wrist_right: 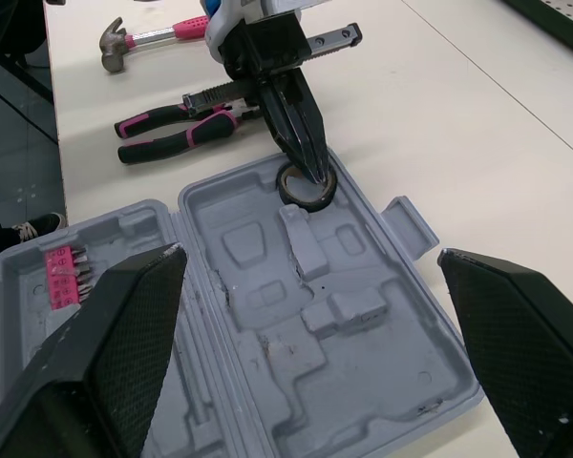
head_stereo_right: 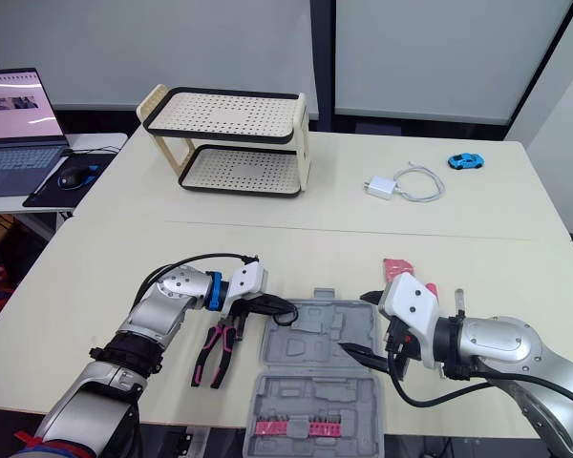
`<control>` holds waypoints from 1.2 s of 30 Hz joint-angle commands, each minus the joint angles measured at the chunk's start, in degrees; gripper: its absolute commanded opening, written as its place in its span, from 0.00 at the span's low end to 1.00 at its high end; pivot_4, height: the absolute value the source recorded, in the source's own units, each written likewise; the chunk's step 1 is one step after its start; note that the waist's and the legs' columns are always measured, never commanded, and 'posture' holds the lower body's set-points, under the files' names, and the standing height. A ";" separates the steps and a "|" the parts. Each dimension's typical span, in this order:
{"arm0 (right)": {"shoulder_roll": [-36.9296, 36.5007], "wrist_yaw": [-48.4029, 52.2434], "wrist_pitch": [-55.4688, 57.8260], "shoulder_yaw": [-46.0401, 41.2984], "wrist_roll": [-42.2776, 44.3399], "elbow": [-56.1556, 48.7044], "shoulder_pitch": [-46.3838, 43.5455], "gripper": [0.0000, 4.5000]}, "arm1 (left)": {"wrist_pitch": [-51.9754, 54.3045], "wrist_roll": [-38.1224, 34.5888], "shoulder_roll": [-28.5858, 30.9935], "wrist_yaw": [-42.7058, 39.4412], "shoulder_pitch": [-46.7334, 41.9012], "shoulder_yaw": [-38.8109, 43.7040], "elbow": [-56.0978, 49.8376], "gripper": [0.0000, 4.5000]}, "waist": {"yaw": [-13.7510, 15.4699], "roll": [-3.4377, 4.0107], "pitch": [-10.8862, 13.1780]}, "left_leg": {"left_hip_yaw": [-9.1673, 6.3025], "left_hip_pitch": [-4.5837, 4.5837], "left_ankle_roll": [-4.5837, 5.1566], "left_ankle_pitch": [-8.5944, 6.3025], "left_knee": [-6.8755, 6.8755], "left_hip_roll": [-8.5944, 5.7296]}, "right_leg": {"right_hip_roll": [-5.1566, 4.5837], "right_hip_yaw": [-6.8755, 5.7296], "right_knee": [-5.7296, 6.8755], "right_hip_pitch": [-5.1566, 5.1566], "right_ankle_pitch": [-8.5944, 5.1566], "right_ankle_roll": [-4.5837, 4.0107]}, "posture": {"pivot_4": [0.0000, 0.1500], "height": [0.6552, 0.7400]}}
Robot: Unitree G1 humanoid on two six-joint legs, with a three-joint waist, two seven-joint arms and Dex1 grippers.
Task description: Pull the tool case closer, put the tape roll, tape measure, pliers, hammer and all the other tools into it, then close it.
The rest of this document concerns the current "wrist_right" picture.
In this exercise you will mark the person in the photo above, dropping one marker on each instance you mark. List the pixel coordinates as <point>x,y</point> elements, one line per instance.
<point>43,223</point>

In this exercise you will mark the pink screwdriver bit holder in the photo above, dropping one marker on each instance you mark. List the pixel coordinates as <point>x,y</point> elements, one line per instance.
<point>62,281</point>

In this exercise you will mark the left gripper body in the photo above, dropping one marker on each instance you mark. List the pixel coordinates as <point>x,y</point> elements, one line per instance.
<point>267,47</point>

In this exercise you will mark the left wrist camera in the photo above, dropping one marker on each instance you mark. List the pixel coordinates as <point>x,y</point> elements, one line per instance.
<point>286,6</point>

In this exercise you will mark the black tape roll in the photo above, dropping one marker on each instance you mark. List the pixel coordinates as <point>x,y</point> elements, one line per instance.
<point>291,196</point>

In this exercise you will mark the pink and black pliers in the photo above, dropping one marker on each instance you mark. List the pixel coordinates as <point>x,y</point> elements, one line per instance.
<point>172,140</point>

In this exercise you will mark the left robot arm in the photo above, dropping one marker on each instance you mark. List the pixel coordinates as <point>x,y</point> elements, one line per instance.
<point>219,24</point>

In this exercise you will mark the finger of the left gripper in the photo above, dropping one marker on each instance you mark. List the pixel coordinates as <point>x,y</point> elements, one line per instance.
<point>282,119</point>
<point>310,119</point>

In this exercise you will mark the grey plastic tool case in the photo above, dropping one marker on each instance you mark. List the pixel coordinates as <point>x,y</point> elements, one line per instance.
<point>353,362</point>

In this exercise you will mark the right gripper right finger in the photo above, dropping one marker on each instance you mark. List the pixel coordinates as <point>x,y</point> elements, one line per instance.
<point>520,343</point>

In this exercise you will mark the dark green perforated shelf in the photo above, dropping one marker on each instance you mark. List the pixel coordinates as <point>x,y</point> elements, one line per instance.
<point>558,24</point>

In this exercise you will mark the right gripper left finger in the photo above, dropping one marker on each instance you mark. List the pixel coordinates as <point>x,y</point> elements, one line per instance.
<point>124,334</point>

